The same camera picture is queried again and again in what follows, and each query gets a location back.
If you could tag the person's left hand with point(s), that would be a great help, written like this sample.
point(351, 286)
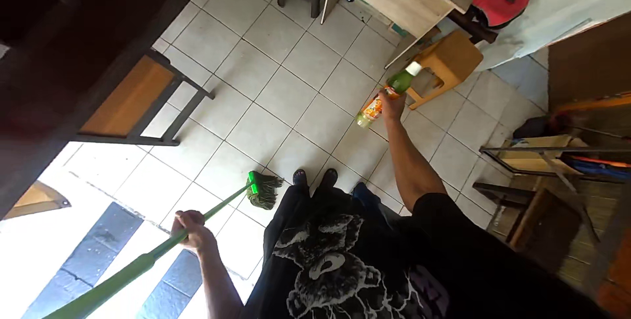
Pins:
point(197, 234)

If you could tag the person's right hand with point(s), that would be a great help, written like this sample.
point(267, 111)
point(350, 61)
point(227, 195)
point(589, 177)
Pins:
point(393, 107)

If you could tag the person's right thumb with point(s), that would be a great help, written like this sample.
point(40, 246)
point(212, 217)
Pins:
point(383, 97)

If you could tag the person's left fingers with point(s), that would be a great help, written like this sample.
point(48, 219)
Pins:
point(180, 224)

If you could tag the person's right fingers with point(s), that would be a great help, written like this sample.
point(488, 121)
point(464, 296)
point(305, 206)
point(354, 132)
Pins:
point(402, 99)

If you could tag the green bottle with orange label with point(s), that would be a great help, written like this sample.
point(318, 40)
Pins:
point(402, 81)

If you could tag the green mop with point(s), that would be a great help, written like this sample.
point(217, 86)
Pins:
point(167, 246)

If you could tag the person's right forearm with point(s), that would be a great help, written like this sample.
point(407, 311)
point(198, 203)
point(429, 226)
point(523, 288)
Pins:
point(413, 161)

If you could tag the person's left forearm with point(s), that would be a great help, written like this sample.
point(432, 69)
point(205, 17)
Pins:
point(219, 279)

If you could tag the orange plastic stool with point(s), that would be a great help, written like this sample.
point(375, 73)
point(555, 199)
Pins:
point(456, 57)

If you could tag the blue denim cloth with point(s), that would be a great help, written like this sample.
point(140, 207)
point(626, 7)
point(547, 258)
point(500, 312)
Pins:
point(365, 193)

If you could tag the person's legs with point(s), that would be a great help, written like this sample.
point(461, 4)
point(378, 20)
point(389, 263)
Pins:
point(286, 215)

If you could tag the cardboard box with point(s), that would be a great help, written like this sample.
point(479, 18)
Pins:
point(535, 147)

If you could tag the tan wooden board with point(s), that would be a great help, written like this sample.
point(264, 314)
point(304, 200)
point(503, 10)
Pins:
point(39, 198)

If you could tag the person's body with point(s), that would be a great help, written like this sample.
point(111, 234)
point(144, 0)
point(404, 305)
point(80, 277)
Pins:
point(394, 260)

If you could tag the brown door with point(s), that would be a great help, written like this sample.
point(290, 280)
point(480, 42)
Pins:
point(586, 67)

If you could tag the dark brown table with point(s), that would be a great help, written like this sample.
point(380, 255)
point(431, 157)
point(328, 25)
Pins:
point(74, 62)

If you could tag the metal frame table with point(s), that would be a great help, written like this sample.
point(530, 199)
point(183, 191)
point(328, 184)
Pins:
point(522, 151)

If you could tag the wooden chair with dark frame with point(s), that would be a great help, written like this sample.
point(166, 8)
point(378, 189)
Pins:
point(130, 97)

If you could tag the brown chair with metal frame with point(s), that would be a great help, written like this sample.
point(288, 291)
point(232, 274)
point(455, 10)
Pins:
point(547, 215)

